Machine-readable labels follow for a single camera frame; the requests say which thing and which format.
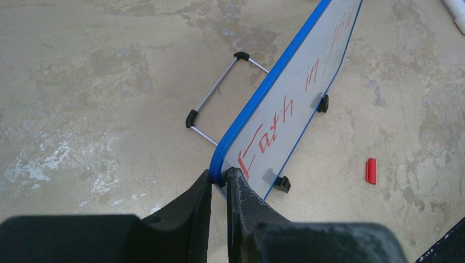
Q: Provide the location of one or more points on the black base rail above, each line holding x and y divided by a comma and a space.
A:
450, 248

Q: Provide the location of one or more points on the blue framed whiteboard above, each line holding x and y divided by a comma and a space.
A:
265, 133

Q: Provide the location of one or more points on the white PVC pipe frame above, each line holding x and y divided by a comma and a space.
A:
456, 9

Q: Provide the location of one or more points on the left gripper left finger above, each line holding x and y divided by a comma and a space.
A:
178, 232

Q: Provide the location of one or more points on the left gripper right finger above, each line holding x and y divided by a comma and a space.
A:
258, 233

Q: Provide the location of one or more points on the red marker cap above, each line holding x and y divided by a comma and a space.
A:
371, 171

